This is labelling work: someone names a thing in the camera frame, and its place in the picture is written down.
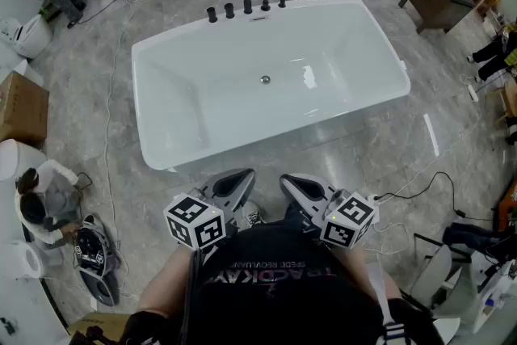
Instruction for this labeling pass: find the white toilet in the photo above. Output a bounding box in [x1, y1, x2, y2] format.
[7, 240, 46, 280]
[0, 139, 48, 183]
[0, 14, 53, 60]

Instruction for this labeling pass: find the person's black printed t-shirt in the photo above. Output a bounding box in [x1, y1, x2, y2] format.
[120, 218, 445, 345]

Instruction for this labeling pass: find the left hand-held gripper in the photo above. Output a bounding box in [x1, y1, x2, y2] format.
[163, 169, 256, 251]

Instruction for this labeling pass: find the white power strip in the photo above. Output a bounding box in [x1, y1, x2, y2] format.
[465, 77, 481, 103]

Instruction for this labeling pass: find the person's right forearm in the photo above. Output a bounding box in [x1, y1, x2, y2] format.
[333, 244, 403, 306]

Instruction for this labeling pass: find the large cardboard box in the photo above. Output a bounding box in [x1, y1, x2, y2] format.
[0, 70, 50, 145]

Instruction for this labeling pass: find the person's white shoe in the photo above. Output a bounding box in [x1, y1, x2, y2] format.
[235, 200, 268, 230]

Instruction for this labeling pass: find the person's left forearm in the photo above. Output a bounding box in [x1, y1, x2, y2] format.
[136, 244, 203, 322]

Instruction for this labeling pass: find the white chair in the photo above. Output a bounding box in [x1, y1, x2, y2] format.
[403, 244, 465, 320]

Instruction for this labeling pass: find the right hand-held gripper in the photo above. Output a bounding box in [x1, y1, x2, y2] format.
[280, 173, 377, 250]

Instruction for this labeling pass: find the grey equipment backpack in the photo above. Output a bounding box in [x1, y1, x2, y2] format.
[74, 213, 122, 308]

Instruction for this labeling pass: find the flat cardboard box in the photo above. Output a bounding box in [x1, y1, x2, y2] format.
[66, 313, 130, 345]

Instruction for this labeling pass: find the white bathtub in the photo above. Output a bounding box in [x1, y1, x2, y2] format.
[131, 0, 412, 173]

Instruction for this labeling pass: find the black cable with adapter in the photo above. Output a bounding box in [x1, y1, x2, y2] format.
[374, 171, 494, 222]

